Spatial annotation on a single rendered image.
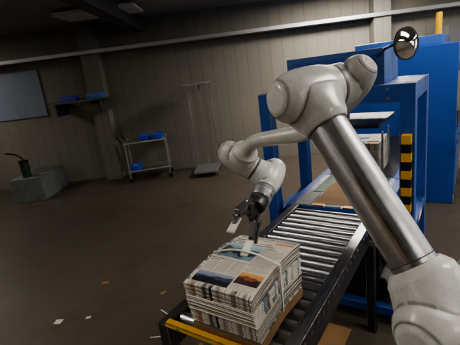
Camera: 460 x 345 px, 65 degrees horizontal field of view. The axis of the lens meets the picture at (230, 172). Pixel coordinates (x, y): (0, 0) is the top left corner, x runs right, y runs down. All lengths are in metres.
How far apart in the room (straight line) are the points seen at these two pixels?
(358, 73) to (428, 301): 0.56
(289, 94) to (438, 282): 0.51
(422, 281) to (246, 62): 6.43
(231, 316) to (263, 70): 6.10
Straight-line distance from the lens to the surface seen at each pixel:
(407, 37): 2.15
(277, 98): 0.91
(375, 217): 0.86
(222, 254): 1.43
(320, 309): 1.51
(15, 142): 8.34
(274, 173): 1.44
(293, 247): 1.44
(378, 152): 3.02
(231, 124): 7.09
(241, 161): 1.40
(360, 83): 1.03
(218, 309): 1.30
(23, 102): 8.08
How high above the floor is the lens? 1.71
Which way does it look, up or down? 15 degrees down
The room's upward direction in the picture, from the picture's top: 7 degrees counter-clockwise
